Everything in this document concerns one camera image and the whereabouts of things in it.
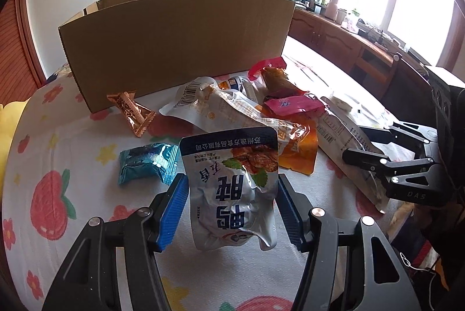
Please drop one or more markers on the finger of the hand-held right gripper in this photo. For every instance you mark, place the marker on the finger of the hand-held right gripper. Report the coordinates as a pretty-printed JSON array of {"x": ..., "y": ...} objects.
[
  {"x": 396, "y": 133},
  {"x": 367, "y": 159}
]

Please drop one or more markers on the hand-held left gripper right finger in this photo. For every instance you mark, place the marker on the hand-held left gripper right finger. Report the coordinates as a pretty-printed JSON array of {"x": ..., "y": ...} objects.
[{"x": 290, "y": 216}]

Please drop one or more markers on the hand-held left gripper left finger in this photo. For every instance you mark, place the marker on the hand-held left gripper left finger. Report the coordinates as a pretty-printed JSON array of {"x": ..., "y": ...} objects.
[{"x": 173, "y": 213}]

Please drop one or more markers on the long white snack package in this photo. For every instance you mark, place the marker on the long white snack package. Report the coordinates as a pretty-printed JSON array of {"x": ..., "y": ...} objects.
[{"x": 341, "y": 144}]

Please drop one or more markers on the teal snack packet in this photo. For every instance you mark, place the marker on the teal snack packet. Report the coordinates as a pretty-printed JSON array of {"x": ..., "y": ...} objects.
[{"x": 147, "y": 164}]

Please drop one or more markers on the silver blue snack pouch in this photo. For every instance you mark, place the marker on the silver blue snack pouch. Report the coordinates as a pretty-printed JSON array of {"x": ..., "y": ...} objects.
[{"x": 232, "y": 195}]

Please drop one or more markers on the orange clear snack pouch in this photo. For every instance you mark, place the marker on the orange clear snack pouch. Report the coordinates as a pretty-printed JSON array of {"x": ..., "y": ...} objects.
[{"x": 294, "y": 147}]

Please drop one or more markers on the silver barcode snack pouch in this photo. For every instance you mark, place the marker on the silver barcode snack pouch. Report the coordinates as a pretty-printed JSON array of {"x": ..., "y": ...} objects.
[{"x": 203, "y": 102}]

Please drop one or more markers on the cardboard box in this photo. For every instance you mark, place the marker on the cardboard box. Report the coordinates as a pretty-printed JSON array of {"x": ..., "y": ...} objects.
[{"x": 174, "y": 42}]

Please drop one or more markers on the dark wooden chair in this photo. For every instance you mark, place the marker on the dark wooden chair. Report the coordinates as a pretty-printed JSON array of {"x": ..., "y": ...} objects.
[{"x": 403, "y": 82}]

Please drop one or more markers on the floral bedsheet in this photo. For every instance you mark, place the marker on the floral bedsheet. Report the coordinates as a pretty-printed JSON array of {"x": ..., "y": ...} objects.
[{"x": 90, "y": 165}]

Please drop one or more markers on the bronze candy bar wrapper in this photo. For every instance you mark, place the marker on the bronze candy bar wrapper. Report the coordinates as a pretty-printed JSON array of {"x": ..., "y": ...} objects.
[{"x": 132, "y": 113}]

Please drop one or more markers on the wooden cabinet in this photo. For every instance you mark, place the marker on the wooden cabinet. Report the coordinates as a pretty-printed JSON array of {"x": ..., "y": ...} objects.
[{"x": 327, "y": 35}]

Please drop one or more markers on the red sausage snack packet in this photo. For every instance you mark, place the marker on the red sausage snack packet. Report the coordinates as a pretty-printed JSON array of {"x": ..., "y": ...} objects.
[{"x": 276, "y": 80}]

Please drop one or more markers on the white cup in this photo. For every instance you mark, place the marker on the white cup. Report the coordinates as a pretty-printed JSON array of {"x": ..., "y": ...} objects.
[{"x": 341, "y": 15}]

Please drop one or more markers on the pink thermos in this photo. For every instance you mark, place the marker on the pink thermos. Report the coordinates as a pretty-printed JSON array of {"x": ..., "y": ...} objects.
[{"x": 331, "y": 8}]

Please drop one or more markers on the wooden wardrobe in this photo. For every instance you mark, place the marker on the wooden wardrobe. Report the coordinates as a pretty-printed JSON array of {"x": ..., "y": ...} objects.
[{"x": 18, "y": 53}]

